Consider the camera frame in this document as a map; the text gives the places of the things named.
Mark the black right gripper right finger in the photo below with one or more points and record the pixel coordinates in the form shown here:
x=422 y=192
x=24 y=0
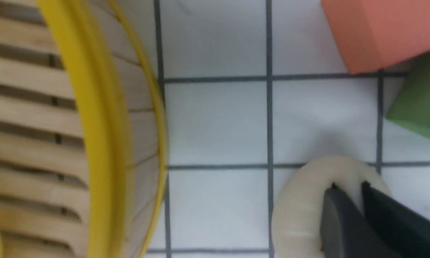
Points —
x=404 y=231

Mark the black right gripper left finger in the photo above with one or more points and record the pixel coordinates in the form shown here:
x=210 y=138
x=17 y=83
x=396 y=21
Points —
x=344 y=231

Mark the white bun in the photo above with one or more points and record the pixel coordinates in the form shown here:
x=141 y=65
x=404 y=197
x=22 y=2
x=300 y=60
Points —
x=295 y=223

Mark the bamboo steamer tray yellow rim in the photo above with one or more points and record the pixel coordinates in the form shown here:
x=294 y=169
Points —
x=83 y=133

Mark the green cube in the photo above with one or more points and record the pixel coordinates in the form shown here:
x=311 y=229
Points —
x=411 y=108

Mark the white grid tablecloth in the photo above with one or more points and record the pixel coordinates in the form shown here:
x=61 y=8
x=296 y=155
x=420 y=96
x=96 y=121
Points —
x=254 y=89

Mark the orange cube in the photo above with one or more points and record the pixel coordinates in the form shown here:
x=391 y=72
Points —
x=377 y=34

